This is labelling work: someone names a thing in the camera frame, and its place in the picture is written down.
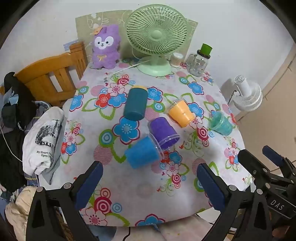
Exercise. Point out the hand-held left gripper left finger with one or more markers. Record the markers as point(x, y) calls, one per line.
point(89, 185)

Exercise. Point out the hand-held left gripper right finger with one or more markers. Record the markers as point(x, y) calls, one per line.
point(211, 185)

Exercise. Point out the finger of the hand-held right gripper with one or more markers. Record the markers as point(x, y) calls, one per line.
point(253, 163)
point(274, 156)

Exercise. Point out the blue cup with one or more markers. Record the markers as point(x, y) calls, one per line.
point(141, 153)

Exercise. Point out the green translucent cup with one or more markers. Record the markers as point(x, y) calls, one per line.
point(222, 125)

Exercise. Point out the purple cup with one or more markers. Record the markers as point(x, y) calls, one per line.
point(161, 128)

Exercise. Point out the orange cup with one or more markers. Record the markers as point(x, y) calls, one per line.
point(181, 114)

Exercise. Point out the dark teal cup yellow rim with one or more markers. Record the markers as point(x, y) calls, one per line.
point(135, 104)

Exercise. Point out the floral tablecloth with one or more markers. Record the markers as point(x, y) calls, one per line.
point(138, 199)

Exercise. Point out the white printed shirt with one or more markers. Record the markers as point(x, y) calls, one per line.
point(44, 143)

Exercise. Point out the white floor fan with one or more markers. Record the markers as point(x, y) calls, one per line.
point(251, 97)

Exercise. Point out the beige jacket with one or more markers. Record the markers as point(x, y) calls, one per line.
point(19, 208)

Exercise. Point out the grey denim garment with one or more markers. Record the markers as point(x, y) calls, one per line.
point(41, 110)

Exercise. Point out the dark clothing pile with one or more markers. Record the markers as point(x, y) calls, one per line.
point(13, 120)

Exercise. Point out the glass jar mug green lid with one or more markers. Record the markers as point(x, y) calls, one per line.
point(198, 65)

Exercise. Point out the wooden chair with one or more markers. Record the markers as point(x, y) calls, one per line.
point(42, 80)

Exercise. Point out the cotton swab container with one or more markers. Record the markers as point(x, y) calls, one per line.
point(177, 60)

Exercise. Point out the purple plush toy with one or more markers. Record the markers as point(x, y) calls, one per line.
point(105, 53)

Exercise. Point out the green table fan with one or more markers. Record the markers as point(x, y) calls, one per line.
point(156, 34)

